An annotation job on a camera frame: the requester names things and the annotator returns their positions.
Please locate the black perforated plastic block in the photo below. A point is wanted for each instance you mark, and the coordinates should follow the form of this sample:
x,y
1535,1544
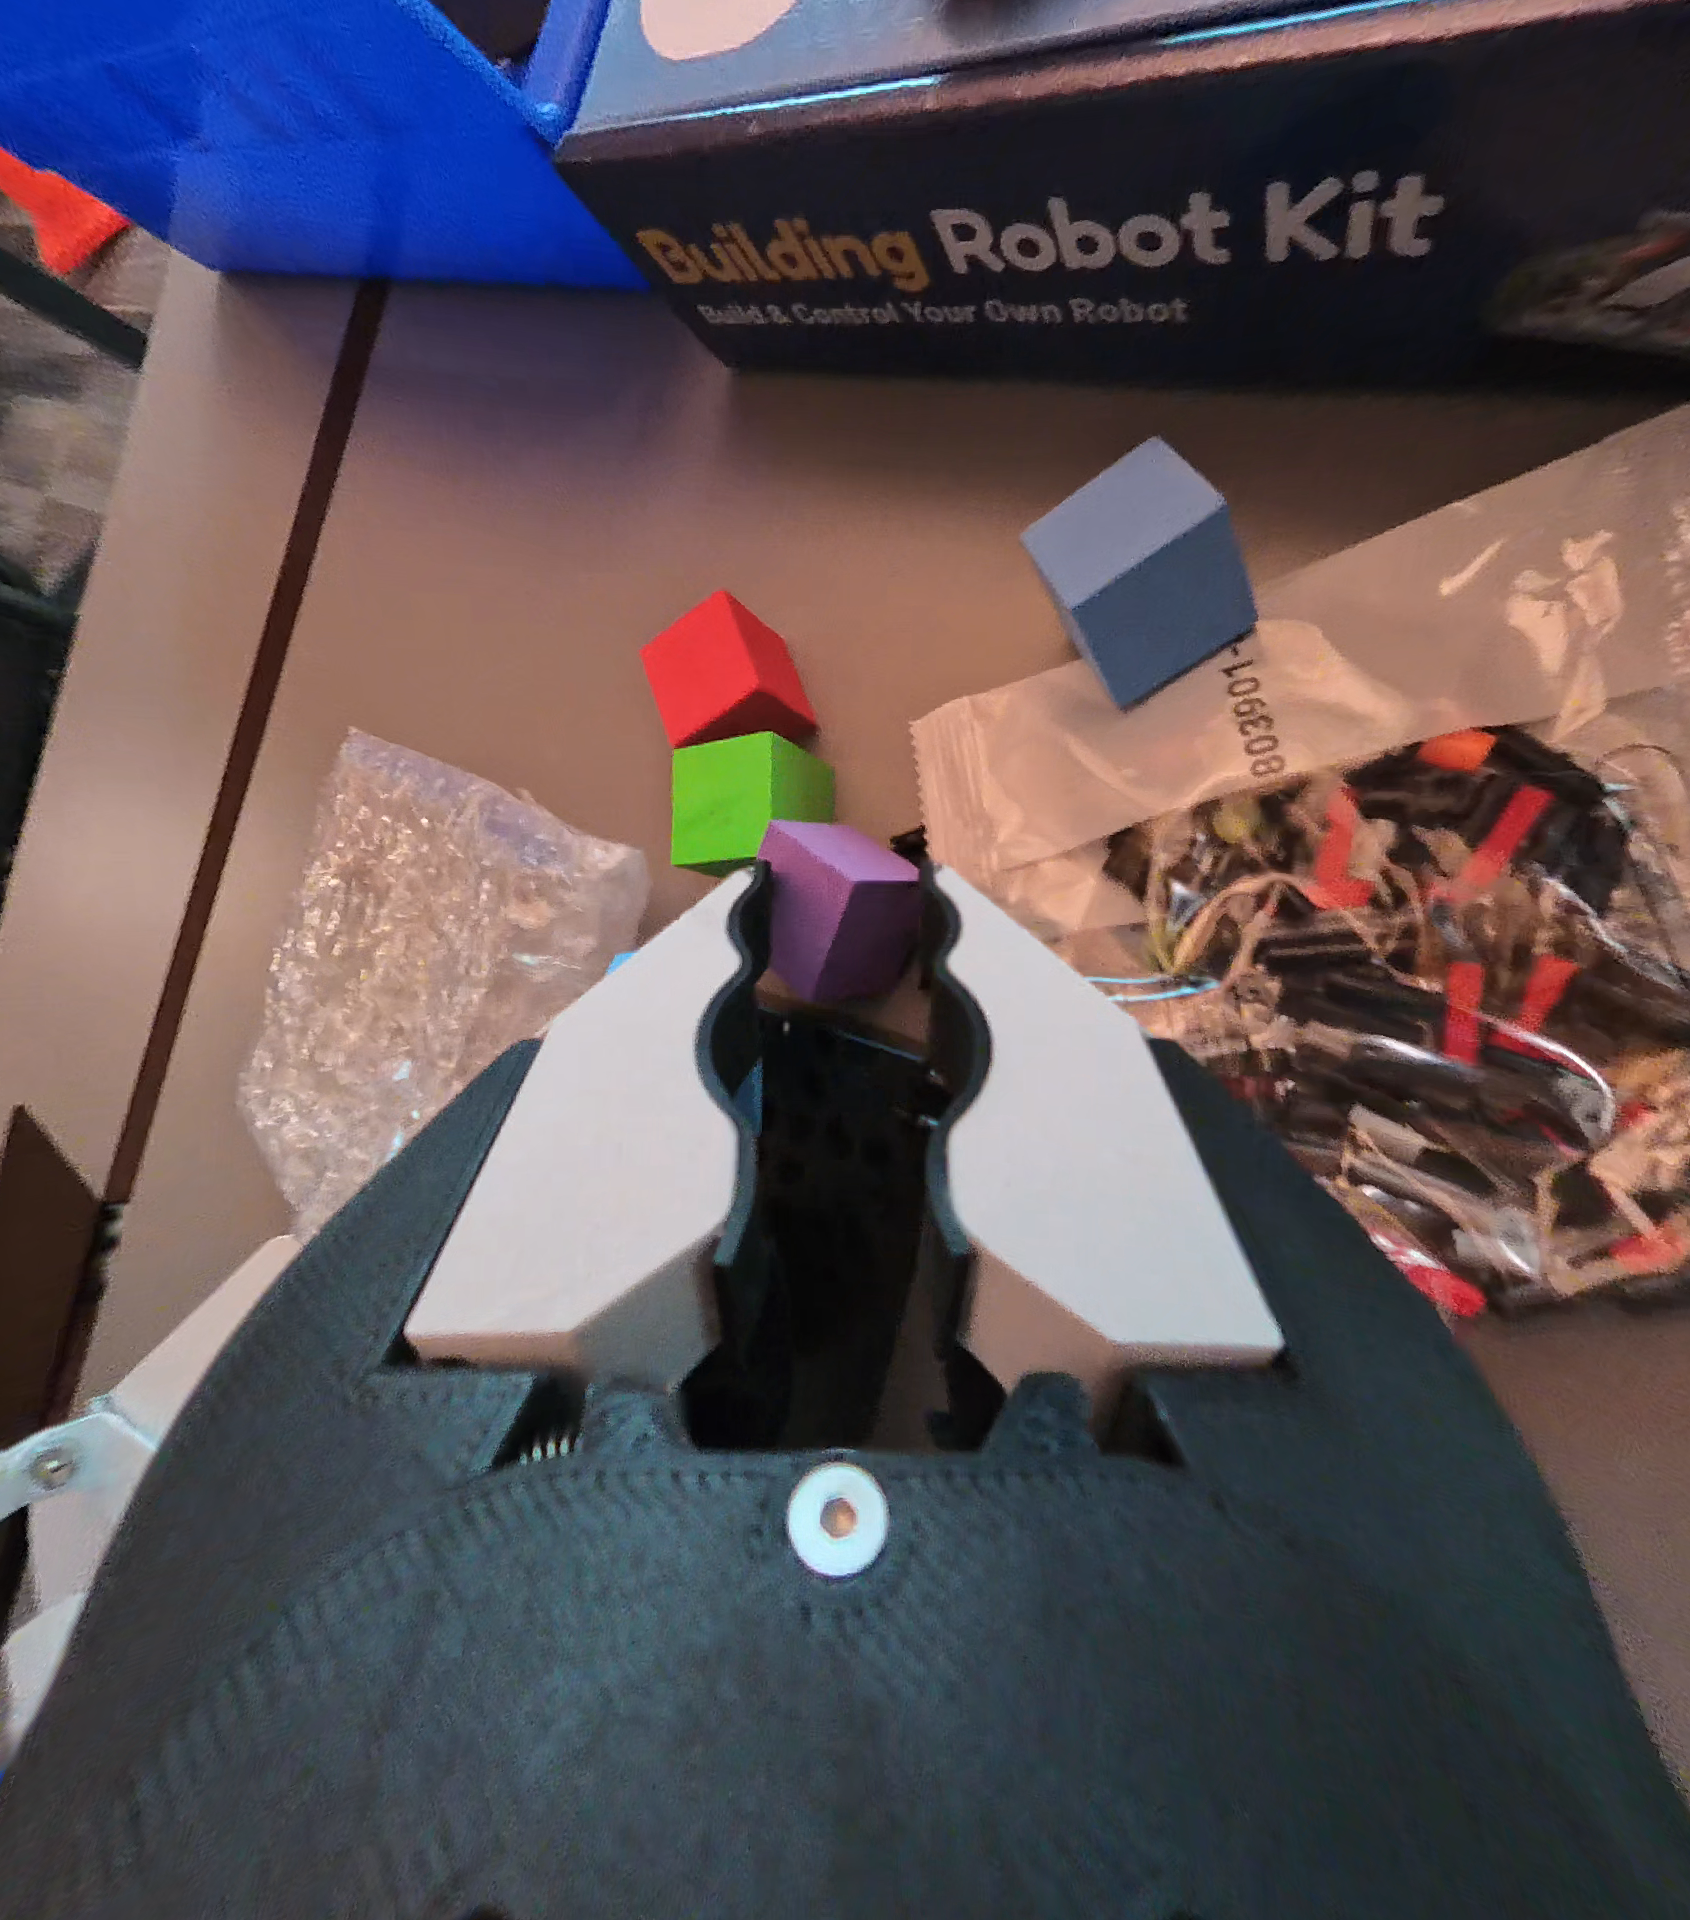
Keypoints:
x,y
830,1201

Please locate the small black plastic pin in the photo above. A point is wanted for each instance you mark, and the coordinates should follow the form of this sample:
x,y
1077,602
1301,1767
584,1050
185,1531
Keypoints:
x,y
910,843

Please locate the red wooden cube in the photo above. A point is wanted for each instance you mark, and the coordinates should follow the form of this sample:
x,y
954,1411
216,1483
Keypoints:
x,y
724,667

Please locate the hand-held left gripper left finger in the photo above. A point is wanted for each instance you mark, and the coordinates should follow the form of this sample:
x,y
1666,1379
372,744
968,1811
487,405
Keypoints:
x,y
560,1201

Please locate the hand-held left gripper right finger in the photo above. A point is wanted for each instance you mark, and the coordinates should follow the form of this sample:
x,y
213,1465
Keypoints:
x,y
1114,1201

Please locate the dark blue cardboard kit box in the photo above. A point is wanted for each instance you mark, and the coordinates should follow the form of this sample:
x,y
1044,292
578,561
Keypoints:
x,y
1158,149

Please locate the green wooden cube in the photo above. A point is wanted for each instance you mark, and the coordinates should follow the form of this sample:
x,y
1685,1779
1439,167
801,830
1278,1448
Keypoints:
x,y
747,805

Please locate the blue plastic storage bin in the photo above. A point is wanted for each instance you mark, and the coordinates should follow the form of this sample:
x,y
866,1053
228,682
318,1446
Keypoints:
x,y
261,136

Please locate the orange traffic cone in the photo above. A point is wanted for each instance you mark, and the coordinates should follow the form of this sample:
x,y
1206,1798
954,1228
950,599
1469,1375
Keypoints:
x,y
36,196

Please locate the purple wooden cube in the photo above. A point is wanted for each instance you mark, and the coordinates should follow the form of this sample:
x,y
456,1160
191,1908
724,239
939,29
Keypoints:
x,y
838,916

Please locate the clear bubble wrap sheet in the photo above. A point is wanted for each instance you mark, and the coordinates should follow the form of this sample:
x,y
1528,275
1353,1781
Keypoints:
x,y
409,929

